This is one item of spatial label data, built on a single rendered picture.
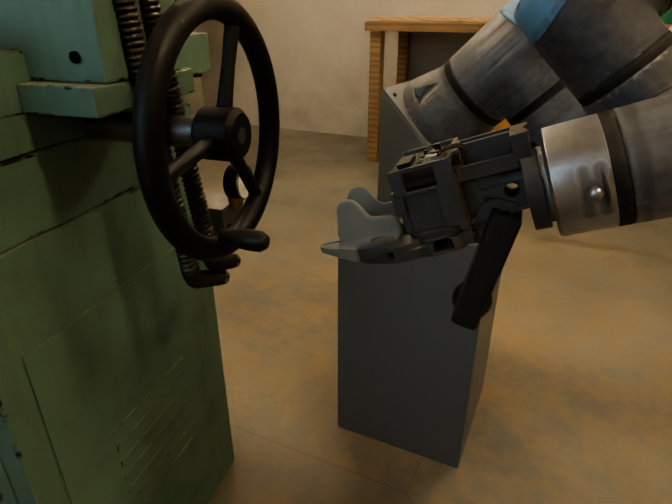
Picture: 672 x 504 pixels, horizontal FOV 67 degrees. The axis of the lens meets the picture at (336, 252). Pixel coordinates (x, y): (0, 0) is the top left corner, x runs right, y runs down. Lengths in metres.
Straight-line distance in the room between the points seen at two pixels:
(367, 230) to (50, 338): 0.41
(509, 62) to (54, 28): 0.65
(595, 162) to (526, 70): 0.53
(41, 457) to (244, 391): 0.78
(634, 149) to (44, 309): 0.61
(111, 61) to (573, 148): 0.43
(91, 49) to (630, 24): 0.49
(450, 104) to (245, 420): 0.89
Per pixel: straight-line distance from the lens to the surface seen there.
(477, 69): 0.94
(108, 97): 0.58
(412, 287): 1.01
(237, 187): 0.89
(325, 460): 1.26
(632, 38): 0.53
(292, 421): 1.34
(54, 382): 0.71
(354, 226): 0.46
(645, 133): 0.42
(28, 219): 0.64
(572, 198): 0.41
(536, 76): 0.92
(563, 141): 0.42
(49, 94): 0.60
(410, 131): 0.96
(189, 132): 0.60
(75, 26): 0.59
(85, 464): 0.81
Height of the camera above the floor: 0.94
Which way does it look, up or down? 26 degrees down
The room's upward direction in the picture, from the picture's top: straight up
